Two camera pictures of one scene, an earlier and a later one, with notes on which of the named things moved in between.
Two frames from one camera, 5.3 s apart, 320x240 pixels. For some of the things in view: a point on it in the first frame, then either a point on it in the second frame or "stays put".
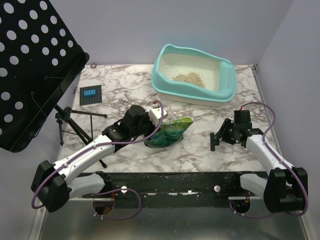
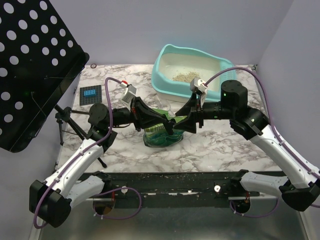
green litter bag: x=169 y=133 stays put
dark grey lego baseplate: x=90 y=100 stays put
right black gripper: x=223 y=133 to x=197 y=114
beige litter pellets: x=190 y=77 stays put
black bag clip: x=214 y=141 to x=168 y=124
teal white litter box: x=188 y=77 stays put
